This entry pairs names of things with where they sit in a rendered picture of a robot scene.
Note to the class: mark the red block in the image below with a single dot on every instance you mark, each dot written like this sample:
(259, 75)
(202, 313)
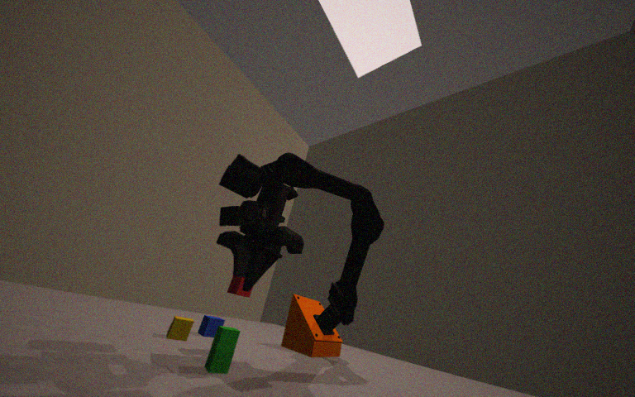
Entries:
(236, 286)

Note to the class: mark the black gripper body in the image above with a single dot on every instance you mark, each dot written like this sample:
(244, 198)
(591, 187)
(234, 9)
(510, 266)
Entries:
(272, 237)

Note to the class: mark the blue cube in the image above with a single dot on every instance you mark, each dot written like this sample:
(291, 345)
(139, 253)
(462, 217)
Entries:
(209, 326)

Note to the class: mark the yellow block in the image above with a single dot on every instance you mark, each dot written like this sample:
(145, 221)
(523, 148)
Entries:
(180, 328)

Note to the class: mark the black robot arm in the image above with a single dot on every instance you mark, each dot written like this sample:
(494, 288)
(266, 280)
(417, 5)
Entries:
(245, 178)

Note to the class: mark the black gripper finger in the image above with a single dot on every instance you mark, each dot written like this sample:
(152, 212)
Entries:
(241, 259)
(262, 258)

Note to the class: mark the green block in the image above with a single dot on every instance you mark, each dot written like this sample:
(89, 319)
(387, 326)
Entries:
(225, 339)
(218, 361)

